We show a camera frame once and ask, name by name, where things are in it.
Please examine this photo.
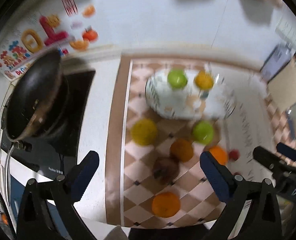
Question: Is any colourful wall sticker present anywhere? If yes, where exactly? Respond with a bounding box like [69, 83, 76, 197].
[0, 0, 99, 81]

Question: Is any white crumpled tissue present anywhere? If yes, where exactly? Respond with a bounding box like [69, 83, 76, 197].
[248, 75, 268, 99]

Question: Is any oval patterned glass plate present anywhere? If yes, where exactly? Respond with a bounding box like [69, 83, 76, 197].
[145, 69, 236, 120]

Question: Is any bright orange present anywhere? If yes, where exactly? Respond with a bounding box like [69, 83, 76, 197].
[151, 192, 181, 218]
[209, 145, 228, 166]

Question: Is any bright orange front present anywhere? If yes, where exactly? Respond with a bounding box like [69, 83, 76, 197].
[151, 192, 181, 218]

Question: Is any black frying pan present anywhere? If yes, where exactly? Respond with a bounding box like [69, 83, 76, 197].
[3, 49, 63, 205]

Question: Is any dark red apple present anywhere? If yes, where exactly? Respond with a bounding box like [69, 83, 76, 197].
[152, 157, 179, 185]

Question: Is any grey spray can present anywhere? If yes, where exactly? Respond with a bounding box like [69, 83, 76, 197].
[260, 43, 291, 83]

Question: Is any green apple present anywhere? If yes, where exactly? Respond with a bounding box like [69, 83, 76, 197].
[192, 121, 214, 145]
[167, 69, 188, 89]

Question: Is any checkered tablecloth with text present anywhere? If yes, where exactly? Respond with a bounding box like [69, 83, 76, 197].
[105, 56, 296, 229]

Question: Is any yellow lemon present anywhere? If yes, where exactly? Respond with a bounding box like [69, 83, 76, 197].
[131, 119, 158, 146]
[194, 71, 214, 90]

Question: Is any beige utensil holder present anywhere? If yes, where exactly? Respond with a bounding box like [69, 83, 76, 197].
[267, 60, 296, 112]

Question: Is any brownish orange fruit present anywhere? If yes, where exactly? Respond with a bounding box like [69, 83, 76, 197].
[170, 138, 194, 163]

